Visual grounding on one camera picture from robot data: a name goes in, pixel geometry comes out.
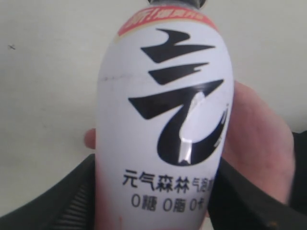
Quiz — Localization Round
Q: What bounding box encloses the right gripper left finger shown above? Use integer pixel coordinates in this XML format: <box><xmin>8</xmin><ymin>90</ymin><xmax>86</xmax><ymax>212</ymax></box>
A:
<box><xmin>0</xmin><ymin>154</ymin><xmax>95</xmax><ymax>230</ymax></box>

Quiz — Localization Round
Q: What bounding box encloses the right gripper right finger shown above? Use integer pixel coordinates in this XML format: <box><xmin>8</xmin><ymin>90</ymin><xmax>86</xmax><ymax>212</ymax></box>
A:
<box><xmin>208</xmin><ymin>159</ymin><xmax>307</xmax><ymax>230</ymax></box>

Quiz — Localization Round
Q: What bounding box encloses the pink peach soda bottle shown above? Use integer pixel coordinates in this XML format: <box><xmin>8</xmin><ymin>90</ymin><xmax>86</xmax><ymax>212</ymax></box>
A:
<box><xmin>95</xmin><ymin>0</ymin><xmax>234</xmax><ymax>230</ymax></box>

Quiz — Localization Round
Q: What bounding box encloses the black sleeved forearm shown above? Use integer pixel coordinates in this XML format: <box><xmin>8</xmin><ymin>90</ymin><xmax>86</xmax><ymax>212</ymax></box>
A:
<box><xmin>290</xmin><ymin>131</ymin><xmax>307</xmax><ymax>213</ymax></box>

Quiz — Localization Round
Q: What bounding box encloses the person's open hand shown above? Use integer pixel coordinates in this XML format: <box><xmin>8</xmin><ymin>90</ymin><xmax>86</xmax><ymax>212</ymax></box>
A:
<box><xmin>222</xmin><ymin>81</ymin><xmax>295</xmax><ymax>204</ymax></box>

